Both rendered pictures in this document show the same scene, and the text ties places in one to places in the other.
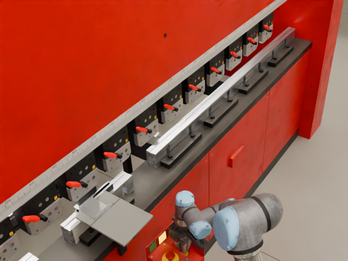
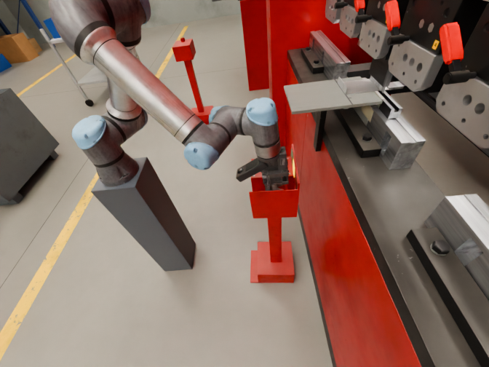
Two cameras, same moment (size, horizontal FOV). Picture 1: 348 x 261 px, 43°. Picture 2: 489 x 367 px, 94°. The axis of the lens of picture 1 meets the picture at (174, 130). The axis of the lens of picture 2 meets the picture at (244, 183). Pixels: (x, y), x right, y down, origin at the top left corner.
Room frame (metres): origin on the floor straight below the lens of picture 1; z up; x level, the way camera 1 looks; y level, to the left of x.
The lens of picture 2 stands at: (1.63, -0.37, 1.36)
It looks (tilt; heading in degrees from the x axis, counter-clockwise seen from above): 46 degrees down; 148
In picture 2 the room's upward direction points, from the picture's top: 10 degrees counter-clockwise
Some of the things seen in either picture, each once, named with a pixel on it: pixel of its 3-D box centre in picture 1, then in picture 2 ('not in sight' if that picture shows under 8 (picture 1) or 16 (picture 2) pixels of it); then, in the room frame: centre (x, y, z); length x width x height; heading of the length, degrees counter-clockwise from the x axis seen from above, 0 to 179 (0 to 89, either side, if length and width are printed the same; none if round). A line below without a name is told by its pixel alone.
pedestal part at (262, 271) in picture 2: not in sight; (271, 261); (1.18, 0.00, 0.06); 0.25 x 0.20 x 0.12; 48
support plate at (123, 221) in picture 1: (114, 216); (328, 94); (1.22, 0.26, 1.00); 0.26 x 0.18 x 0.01; 52
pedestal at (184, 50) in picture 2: not in sight; (193, 84); (-0.59, 0.62, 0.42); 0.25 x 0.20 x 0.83; 52
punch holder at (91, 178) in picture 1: (76, 173); (391, 17); (1.29, 0.39, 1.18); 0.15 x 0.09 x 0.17; 142
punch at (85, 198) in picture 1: (85, 193); (380, 70); (1.31, 0.38, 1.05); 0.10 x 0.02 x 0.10; 142
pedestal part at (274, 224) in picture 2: not in sight; (274, 232); (1.20, 0.02, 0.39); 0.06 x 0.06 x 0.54; 48
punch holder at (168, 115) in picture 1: (166, 101); not in sight; (1.77, 0.03, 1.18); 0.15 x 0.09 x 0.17; 142
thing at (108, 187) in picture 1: (95, 198); (379, 97); (1.34, 0.36, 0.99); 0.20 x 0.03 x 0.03; 142
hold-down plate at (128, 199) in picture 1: (107, 218); (354, 125); (1.31, 0.31, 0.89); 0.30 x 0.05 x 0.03; 142
